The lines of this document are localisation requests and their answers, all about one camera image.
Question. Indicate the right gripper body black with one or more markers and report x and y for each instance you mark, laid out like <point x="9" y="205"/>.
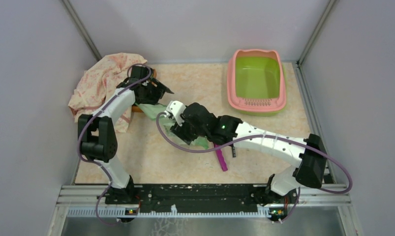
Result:
<point x="186" y="132"/>

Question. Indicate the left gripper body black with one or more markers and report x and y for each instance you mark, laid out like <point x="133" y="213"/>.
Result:
<point x="152" y="95"/>

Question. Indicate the green cat litter bag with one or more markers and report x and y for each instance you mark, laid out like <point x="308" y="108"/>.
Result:
<point x="151" y="111"/>

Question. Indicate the magenta plastic litter scoop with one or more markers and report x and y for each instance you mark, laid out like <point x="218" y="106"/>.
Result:
<point x="221" y="160"/>

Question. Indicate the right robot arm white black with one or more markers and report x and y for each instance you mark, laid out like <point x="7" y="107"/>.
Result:
<point x="306" y="156"/>

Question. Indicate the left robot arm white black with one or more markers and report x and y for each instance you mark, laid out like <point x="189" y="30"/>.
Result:
<point x="97" y="141"/>

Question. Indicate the pink and green litter box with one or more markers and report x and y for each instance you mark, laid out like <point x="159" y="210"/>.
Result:
<point x="256" y="82"/>

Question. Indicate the pink patterned crumpled cloth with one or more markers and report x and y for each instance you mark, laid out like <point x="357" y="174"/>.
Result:
<point x="98" y="83"/>

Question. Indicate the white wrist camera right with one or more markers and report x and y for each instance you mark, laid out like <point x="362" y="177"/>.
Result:
<point x="174" y="110"/>

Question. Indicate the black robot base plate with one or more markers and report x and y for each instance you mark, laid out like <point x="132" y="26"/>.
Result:
<point x="198" y="198"/>

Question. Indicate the white slotted cable duct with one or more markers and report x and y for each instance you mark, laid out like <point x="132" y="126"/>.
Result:
<point x="122" y="212"/>

